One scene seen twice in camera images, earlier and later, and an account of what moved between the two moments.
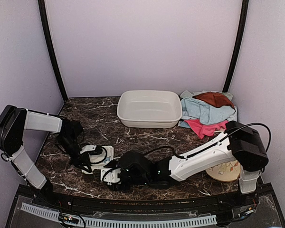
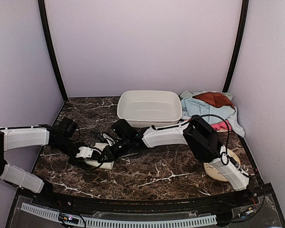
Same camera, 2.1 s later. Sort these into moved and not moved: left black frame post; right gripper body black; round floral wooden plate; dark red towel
Moved: right gripper body black
Not moved: round floral wooden plate; left black frame post; dark red towel
